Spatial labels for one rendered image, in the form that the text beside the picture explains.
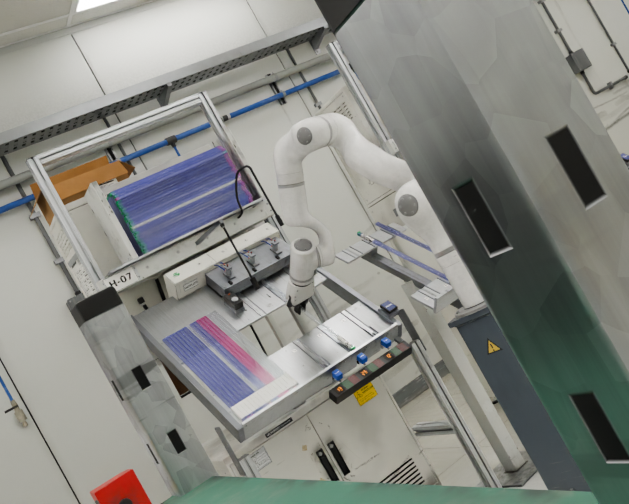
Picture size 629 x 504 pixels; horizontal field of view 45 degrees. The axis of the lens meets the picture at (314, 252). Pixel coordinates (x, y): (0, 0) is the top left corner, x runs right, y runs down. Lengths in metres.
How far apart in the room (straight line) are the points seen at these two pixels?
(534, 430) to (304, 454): 0.87
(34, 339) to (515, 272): 4.16
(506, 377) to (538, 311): 2.15
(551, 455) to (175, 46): 3.54
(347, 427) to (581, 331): 2.74
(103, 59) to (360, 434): 2.90
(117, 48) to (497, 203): 4.78
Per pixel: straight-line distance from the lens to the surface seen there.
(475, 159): 0.16
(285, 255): 2.93
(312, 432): 2.83
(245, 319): 2.76
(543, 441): 2.37
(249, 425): 2.41
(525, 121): 0.16
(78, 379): 4.29
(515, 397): 2.33
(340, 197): 5.01
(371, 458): 2.94
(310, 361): 2.58
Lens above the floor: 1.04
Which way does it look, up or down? 1 degrees up
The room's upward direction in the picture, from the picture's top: 29 degrees counter-clockwise
